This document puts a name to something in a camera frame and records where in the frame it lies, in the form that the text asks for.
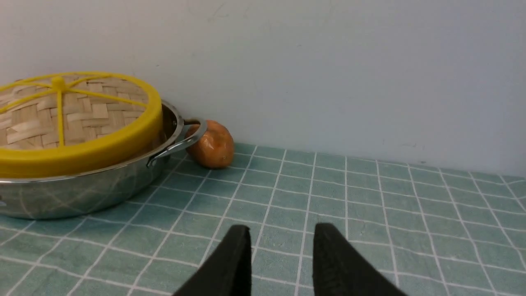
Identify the brown bread roll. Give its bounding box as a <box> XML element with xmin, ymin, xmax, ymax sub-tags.
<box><xmin>186</xmin><ymin>120</ymin><xmax>235</xmax><ymax>170</ymax></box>

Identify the green checkered tablecloth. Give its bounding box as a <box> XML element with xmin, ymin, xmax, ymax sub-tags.
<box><xmin>1</xmin><ymin>144</ymin><xmax>526</xmax><ymax>296</ymax></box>

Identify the stainless steel pot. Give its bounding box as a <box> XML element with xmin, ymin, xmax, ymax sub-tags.
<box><xmin>0</xmin><ymin>101</ymin><xmax>207</xmax><ymax>220</ymax></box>

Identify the yellow woven steamer lid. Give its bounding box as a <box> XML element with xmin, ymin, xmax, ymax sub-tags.
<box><xmin>0</xmin><ymin>72</ymin><xmax>163</xmax><ymax>178</ymax></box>

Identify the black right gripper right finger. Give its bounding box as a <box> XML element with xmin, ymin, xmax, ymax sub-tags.
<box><xmin>313</xmin><ymin>223</ymin><xmax>405</xmax><ymax>296</ymax></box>

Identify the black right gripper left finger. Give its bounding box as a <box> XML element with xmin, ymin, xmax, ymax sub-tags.
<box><xmin>174</xmin><ymin>224</ymin><xmax>252</xmax><ymax>296</ymax></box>

